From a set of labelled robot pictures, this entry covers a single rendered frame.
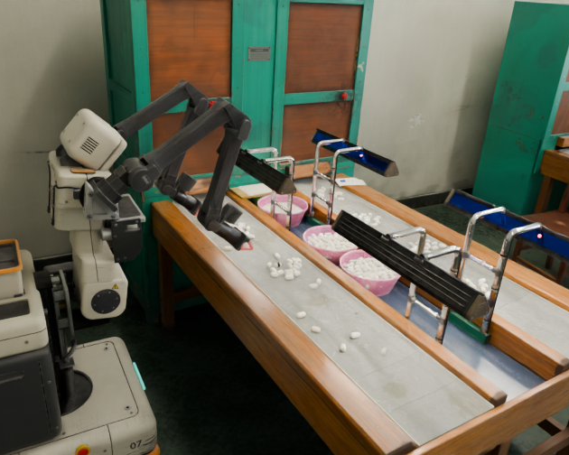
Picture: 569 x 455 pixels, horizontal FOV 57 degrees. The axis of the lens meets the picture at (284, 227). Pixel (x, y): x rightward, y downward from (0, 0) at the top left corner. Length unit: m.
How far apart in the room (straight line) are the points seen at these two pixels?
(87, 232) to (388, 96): 3.02
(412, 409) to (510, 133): 3.37
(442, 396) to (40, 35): 2.74
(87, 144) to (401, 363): 1.23
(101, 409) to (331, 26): 2.20
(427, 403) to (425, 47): 3.38
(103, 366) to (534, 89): 3.59
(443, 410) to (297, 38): 2.02
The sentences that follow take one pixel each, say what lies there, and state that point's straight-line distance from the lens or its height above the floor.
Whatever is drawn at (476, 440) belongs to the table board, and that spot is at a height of 0.67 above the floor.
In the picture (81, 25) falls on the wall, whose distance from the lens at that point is 3.40.
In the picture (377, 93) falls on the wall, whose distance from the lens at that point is 4.35.
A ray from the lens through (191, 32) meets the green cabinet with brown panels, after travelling 2.68.
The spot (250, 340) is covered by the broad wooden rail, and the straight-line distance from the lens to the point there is 1.96.
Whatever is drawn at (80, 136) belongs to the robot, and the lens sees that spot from 1.82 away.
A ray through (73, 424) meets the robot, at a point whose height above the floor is 0.28.
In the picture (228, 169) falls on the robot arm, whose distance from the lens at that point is 1.86.
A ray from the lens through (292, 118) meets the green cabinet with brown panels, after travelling 3.03.
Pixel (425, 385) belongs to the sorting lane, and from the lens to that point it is 1.72.
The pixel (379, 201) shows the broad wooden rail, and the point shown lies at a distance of 2.93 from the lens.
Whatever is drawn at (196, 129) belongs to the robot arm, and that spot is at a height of 1.38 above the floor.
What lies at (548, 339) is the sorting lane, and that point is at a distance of 2.10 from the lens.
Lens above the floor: 1.82
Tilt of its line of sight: 25 degrees down
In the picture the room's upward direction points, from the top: 4 degrees clockwise
